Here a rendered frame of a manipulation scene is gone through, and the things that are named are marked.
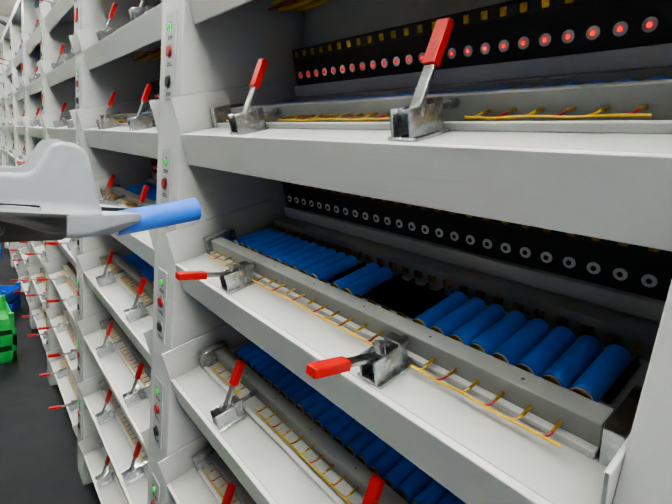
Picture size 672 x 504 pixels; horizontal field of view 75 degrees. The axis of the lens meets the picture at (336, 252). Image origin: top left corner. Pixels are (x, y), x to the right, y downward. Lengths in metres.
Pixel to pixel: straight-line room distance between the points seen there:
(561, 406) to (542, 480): 0.05
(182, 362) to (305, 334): 0.37
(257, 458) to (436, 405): 0.31
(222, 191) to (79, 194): 0.42
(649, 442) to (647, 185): 0.12
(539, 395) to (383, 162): 0.20
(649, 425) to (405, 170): 0.21
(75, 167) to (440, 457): 0.31
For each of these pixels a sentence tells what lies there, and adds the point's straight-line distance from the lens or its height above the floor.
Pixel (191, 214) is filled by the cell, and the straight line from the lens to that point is 0.37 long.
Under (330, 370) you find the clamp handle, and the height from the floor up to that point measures 0.91.
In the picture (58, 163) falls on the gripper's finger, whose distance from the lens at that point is 0.32.
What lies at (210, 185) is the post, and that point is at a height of 1.01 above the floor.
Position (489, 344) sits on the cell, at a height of 0.93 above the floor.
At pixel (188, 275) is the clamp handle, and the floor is 0.92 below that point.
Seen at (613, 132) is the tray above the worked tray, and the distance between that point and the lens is 0.31.
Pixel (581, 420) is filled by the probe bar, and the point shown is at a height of 0.92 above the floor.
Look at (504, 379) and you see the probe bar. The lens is 0.34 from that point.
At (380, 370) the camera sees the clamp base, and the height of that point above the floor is 0.90.
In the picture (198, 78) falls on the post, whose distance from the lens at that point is 0.71.
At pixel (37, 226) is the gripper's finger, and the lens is 0.31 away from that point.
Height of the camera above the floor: 1.06
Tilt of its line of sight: 11 degrees down
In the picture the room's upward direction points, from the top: 6 degrees clockwise
